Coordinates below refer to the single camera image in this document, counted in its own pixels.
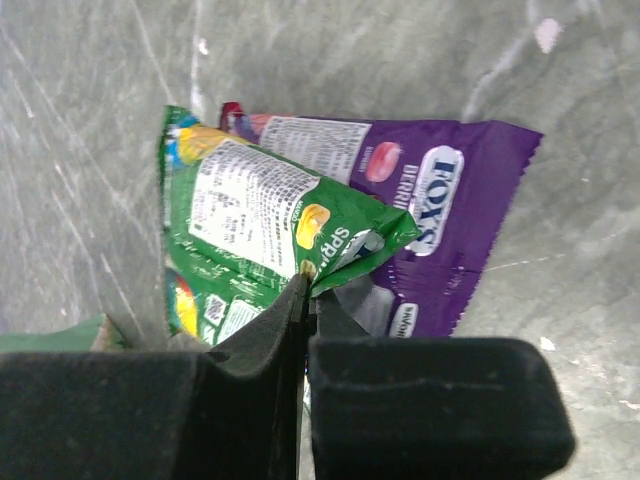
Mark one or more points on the green Fox's candy packet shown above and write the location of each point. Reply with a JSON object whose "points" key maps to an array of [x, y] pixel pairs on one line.
{"points": [[241, 221]]}

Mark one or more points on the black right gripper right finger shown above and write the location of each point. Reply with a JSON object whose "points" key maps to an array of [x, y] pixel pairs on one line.
{"points": [[431, 408]]}

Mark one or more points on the purple Fox's candy packet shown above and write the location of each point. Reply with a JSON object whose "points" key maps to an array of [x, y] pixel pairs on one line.
{"points": [[457, 180]]}

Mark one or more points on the green printed paper bag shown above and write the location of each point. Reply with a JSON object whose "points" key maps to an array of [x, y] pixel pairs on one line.
{"points": [[97, 334]]}

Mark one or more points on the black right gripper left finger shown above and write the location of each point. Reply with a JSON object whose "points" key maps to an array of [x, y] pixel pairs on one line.
{"points": [[233, 412]]}

